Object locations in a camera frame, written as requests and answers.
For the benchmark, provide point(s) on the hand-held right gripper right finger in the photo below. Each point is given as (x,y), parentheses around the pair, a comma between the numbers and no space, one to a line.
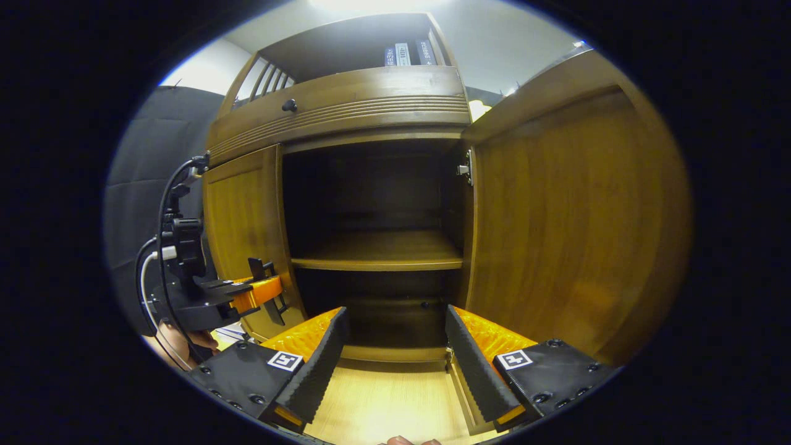
(473,364)

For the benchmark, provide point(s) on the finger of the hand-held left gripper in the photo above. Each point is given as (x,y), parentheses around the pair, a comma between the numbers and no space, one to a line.
(259,292)

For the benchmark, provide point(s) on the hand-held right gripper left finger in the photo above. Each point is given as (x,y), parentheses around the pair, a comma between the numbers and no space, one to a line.
(321,364)

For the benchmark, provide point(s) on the wooden cabinet door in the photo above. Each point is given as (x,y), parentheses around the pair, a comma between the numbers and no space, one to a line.
(241,210)
(575,216)

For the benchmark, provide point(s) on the wooden double-door shoe cabinet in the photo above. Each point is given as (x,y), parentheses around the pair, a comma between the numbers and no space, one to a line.
(371,93)

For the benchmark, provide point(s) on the metal right door hinge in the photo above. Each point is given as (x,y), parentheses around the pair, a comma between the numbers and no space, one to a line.
(466,168)

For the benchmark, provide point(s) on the wooden inner shelf board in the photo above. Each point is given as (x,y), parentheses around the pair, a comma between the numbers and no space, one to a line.
(377,250)

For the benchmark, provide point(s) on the round black drawer knob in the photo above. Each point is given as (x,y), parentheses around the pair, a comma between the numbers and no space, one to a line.
(289,105)

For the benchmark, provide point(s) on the small ceiling light panel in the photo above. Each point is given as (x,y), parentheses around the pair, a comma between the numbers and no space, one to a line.
(479,111)

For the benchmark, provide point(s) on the blue book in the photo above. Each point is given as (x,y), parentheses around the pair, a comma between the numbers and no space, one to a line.
(390,57)

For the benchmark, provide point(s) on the grey book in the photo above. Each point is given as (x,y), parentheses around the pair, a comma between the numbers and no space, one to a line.
(402,54)

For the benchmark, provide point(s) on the large ceiling light panel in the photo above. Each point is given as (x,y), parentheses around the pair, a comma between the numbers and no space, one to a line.
(377,5)

